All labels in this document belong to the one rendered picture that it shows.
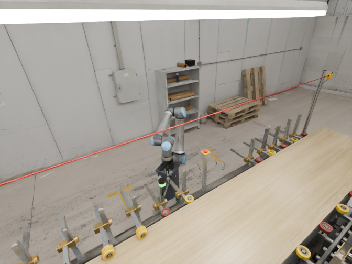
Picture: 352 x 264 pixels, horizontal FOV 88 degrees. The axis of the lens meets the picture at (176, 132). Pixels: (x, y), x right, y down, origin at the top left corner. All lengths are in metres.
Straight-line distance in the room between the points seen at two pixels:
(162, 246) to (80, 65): 3.14
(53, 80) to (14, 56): 0.55
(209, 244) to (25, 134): 3.47
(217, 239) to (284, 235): 0.49
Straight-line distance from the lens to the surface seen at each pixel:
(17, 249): 1.65
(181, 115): 2.21
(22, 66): 3.79
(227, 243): 1.58
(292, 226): 1.81
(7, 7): 0.71
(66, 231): 1.62
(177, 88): 4.53
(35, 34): 3.73
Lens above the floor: 2.26
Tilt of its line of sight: 29 degrees down
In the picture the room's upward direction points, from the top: 3 degrees counter-clockwise
